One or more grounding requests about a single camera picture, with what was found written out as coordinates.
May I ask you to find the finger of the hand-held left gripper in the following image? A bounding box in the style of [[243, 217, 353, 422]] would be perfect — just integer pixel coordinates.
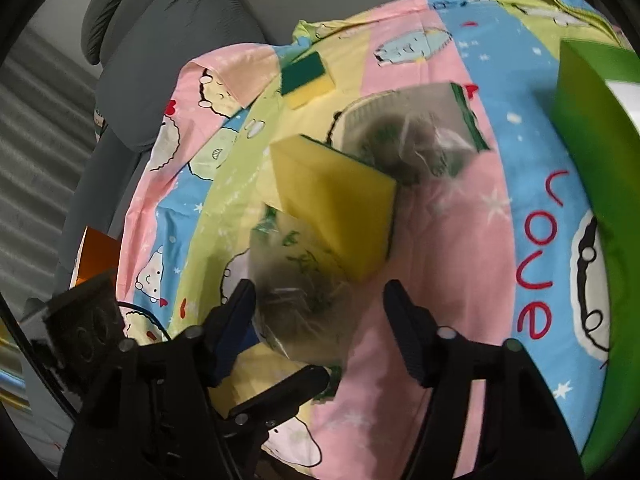
[[220, 365, 331, 466]]

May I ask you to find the green printed plastic bag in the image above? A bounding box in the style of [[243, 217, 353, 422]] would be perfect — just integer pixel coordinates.
[[250, 210, 361, 366], [332, 82, 491, 188]]

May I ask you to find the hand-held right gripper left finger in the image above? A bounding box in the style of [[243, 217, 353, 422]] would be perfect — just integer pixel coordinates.
[[60, 279, 258, 480]]

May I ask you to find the grey sofa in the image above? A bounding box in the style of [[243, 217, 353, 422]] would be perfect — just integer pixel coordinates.
[[55, 0, 546, 306]]

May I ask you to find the black cable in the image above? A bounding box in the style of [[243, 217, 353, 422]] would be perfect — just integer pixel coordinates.
[[117, 302, 172, 345]]

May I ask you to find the green yellow scouring sponge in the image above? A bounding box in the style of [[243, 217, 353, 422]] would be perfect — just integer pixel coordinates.
[[280, 51, 336, 110]]

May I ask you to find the orange box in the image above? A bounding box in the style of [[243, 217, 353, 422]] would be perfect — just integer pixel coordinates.
[[70, 226, 123, 288]]

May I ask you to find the large yellow sponge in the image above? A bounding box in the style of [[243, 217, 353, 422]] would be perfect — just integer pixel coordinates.
[[264, 134, 398, 283]]

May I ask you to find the grey sofa cushion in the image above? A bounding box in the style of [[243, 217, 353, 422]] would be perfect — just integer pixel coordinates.
[[82, 0, 273, 68]]

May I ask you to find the green cardboard box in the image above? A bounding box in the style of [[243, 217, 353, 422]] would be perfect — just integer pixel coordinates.
[[550, 37, 640, 471]]

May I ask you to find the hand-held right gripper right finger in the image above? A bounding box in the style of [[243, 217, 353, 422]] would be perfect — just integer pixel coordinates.
[[382, 280, 586, 480]]

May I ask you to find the cartoon printed blanket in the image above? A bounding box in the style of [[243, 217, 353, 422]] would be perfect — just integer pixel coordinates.
[[117, 0, 640, 471]]

